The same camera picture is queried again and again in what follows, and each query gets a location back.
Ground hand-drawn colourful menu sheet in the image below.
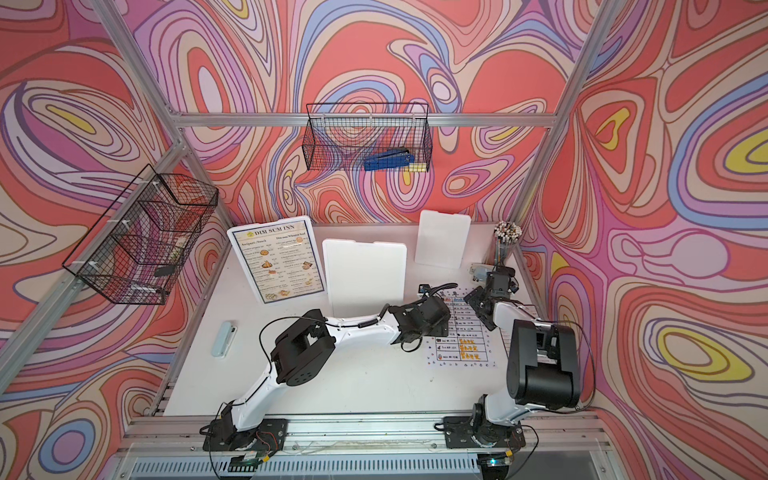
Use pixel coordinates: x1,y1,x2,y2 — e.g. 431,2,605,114
423,288,497,370

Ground white board panel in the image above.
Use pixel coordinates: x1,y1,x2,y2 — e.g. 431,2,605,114
226,215,327,305
322,239,407,318
414,210,471,269

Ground white board front panel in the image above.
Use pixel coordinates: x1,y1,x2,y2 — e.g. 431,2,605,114
226,215,327,305

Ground Dim Sum Inn menu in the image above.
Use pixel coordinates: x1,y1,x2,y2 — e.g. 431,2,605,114
232,221,322,301

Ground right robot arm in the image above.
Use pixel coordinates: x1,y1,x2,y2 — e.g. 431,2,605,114
464,265,583,446

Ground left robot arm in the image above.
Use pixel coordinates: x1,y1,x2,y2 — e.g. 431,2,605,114
200,288,451,451

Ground clear pencil holder cup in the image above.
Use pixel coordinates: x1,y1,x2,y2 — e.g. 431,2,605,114
492,221,522,266

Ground yellow item in basket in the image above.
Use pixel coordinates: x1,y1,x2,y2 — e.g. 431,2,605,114
405,163,429,173

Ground blue stapler in basket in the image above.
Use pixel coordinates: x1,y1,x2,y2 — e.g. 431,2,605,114
363,148,415,171

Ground small grey-blue eraser block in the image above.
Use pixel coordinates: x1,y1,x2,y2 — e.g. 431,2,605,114
211,321,238,358

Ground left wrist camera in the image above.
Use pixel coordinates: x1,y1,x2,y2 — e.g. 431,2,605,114
418,282,458,299

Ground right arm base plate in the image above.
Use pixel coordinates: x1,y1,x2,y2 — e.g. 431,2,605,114
433,416,527,452

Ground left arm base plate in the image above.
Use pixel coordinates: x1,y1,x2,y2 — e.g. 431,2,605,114
199,418,288,453

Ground black wire basket back wall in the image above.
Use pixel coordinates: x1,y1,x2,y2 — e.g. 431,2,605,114
302,101,433,172

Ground black wire basket wall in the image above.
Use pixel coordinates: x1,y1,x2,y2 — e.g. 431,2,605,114
62,165,219,305
302,101,433,172

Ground black wire basket left wall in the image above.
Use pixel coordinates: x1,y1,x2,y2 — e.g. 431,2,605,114
62,165,219,305

